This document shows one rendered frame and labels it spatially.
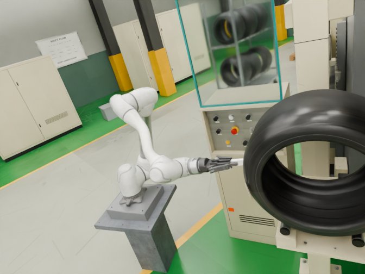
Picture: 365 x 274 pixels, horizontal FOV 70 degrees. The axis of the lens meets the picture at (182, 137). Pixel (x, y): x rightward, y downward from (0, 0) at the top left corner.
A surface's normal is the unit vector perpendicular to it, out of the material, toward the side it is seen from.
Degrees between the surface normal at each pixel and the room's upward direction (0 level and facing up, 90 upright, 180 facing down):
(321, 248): 0
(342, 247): 0
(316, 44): 90
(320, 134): 79
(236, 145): 90
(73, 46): 90
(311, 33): 90
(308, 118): 43
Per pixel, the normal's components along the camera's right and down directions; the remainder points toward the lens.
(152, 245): -0.32, 0.49
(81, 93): 0.63, 0.19
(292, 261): -0.25, -0.87
